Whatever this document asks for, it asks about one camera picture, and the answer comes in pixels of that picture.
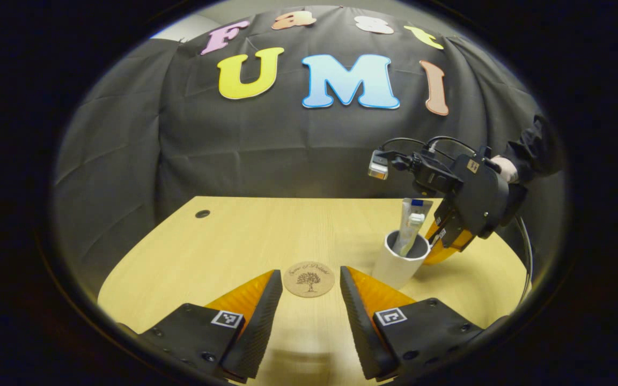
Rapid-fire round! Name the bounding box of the thin black cable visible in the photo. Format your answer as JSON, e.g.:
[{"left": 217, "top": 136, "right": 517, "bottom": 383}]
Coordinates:
[{"left": 380, "top": 137, "right": 429, "bottom": 153}]

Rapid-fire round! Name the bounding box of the long black cable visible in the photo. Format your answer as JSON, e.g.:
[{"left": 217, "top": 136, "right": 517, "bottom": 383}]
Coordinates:
[{"left": 514, "top": 216, "right": 534, "bottom": 303}]

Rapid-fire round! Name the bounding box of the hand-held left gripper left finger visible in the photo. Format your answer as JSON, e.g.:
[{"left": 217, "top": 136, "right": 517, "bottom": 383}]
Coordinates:
[{"left": 119, "top": 269, "right": 284, "bottom": 384}]

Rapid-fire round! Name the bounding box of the white toothbrush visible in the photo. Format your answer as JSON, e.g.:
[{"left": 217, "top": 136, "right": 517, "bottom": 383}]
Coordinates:
[{"left": 399, "top": 213, "right": 426, "bottom": 257}]

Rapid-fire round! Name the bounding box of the white cup with wooden handle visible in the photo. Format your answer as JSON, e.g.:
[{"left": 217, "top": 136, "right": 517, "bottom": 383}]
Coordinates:
[{"left": 371, "top": 230, "right": 431, "bottom": 290}]

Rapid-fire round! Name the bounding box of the white toothpaste tube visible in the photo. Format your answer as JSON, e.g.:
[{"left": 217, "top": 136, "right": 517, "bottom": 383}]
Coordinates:
[{"left": 392, "top": 198, "right": 433, "bottom": 255}]

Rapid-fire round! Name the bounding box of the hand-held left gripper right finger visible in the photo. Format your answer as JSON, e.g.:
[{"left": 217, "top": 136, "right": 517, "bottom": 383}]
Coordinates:
[{"left": 340, "top": 265, "right": 484, "bottom": 382}]

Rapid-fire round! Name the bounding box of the black camera cable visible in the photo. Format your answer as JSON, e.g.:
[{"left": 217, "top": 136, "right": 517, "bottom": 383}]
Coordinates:
[{"left": 428, "top": 136, "right": 479, "bottom": 157}]

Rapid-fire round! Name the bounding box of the black backdrop cloth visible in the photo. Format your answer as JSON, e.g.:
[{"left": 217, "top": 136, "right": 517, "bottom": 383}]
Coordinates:
[{"left": 54, "top": 5, "right": 564, "bottom": 301}]

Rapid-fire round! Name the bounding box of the round wooden coaster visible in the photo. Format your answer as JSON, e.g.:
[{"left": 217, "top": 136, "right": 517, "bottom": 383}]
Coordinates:
[{"left": 283, "top": 261, "right": 336, "bottom": 298}]

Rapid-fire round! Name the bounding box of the wooden desktop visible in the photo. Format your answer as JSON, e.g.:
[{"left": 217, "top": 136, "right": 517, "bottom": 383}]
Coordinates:
[{"left": 98, "top": 196, "right": 528, "bottom": 386}]

